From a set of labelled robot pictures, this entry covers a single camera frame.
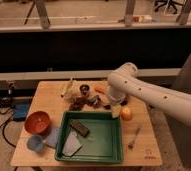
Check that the blue power box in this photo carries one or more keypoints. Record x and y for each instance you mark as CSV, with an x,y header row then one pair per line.
x,y
20,112

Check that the orange plastic bowl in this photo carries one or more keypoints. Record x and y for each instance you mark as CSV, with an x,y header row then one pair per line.
x,y
37,123

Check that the green plastic tray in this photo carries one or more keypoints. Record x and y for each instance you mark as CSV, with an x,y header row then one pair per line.
x,y
103,144

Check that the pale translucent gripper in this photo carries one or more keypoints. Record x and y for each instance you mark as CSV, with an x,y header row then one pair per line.
x,y
115,110

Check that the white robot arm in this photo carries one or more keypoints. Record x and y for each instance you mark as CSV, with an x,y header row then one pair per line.
x,y
122,81

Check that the light blue cloth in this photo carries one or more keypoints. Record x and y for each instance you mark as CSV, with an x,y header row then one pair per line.
x,y
52,139

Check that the purple plastic bowl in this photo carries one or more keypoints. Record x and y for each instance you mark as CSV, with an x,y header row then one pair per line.
x,y
126,100

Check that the blue plastic cup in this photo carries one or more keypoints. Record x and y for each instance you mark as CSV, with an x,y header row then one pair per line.
x,y
35,143

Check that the office chair base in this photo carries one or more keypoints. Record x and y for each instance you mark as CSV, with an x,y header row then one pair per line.
x,y
168,3

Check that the dark brown rectangular block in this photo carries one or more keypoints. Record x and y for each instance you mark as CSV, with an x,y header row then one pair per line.
x,y
79,127

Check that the orange round fruit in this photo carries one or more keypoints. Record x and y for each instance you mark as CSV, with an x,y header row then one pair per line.
x,y
126,113

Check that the orange carrot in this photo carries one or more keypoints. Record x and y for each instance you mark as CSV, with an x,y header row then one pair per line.
x,y
100,90

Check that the dark brown toy item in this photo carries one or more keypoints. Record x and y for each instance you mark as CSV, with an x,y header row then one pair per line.
x,y
77,104

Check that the small dark metal cup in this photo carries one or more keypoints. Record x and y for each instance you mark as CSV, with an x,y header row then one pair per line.
x,y
84,89

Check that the dark eggplant toy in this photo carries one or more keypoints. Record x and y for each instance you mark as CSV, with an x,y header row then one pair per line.
x,y
107,107

